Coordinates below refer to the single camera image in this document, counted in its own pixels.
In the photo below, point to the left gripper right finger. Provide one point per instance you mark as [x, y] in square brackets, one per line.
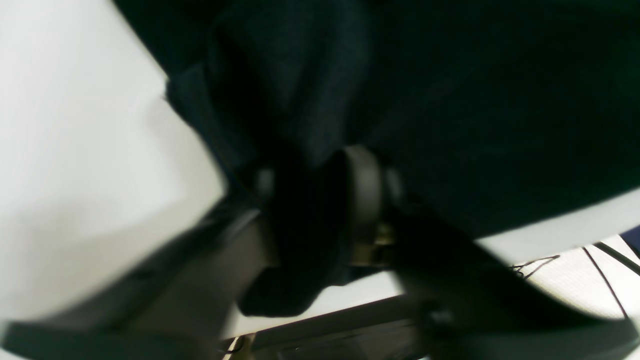
[465, 303]

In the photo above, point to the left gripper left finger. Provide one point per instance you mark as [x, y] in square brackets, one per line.
[173, 305]

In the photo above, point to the black graphic T-shirt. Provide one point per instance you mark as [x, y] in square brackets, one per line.
[514, 122]

